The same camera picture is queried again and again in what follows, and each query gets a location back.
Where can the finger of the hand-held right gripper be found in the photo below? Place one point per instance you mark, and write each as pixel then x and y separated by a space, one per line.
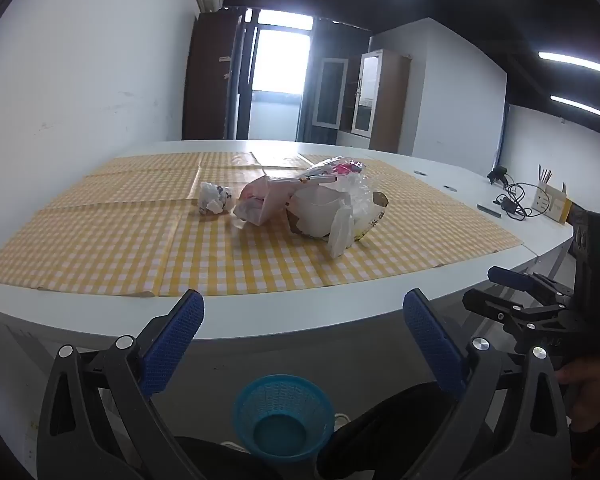
pixel 510 275
pixel 490 305

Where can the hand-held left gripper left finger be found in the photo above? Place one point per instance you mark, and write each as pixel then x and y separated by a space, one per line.
pixel 172 345

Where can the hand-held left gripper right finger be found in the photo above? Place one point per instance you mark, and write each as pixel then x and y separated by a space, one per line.
pixel 432 345

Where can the blue plastic basket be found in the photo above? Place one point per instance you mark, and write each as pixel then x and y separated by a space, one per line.
pixel 280 400

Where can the yellow printed paper bag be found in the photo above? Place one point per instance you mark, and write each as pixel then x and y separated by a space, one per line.
pixel 372 215

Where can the paper ball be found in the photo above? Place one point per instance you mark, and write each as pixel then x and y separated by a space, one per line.
pixel 214 199

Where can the clear plastic bag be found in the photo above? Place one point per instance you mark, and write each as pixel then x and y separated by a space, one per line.
pixel 357 195

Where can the pink white paper wrapper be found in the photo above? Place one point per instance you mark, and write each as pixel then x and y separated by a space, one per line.
pixel 262 200

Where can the white paper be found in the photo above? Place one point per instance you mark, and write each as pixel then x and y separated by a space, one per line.
pixel 315 210

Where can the flower print snack wrapper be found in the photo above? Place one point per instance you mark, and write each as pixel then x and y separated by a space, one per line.
pixel 332 167

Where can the person's right hand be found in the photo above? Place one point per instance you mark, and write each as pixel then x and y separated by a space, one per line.
pixel 595 395

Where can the dark flat strip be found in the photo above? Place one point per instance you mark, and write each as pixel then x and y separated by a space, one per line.
pixel 489 209

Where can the cardboard pen holder box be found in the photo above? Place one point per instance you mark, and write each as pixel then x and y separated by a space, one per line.
pixel 550 202

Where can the bundle of pencils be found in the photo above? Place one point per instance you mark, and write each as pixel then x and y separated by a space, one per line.
pixel 545 175

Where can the yellow checkered tablecloth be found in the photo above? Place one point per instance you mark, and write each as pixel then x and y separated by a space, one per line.
pixel 105 240

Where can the ceiling tube light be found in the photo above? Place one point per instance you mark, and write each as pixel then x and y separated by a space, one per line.
pixel 577 62
pixel 577 105

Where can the brown glass door cabinet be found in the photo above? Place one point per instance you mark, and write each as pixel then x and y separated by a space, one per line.
pixel 380 100

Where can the grey framed glass door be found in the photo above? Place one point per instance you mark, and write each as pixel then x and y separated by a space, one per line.
pixel 330 92

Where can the dark wooden cabinet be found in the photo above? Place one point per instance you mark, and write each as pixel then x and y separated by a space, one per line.
pixel 207 75

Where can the glass balcony door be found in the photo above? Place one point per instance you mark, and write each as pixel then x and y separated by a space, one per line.
pixel 277 60

